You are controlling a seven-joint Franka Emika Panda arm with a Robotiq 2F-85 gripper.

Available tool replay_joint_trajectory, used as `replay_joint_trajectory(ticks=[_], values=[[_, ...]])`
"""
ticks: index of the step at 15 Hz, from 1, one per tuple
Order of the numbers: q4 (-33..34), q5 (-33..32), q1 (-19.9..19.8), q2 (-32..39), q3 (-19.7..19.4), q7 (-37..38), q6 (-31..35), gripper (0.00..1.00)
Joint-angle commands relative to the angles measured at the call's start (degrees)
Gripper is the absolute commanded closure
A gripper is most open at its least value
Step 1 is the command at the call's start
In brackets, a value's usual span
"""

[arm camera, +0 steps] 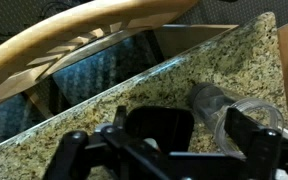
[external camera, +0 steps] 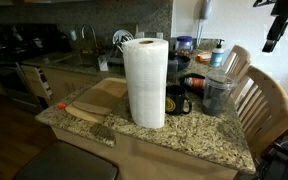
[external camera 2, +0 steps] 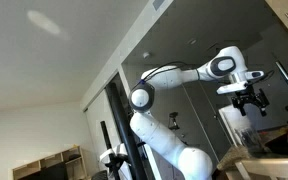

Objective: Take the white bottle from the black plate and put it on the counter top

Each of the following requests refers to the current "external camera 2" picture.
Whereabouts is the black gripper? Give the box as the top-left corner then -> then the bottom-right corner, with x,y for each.
231,87 -> 270,117

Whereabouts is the wooden chair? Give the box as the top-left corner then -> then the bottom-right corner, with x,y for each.
225,158 -> 288,180

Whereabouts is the wooden shelf unit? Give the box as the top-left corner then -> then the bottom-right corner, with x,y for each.
12,146 -> 87,180

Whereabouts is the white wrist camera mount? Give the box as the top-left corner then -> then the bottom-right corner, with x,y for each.
217,71 -> 264,94

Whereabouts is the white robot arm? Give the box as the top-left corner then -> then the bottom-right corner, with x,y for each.
128,46 -> 269,180

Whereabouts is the clear plastic cup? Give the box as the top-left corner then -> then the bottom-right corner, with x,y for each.
236,127 -> 263,153

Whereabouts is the black plastic plate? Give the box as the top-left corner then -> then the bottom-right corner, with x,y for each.
265,133 -> 288,155

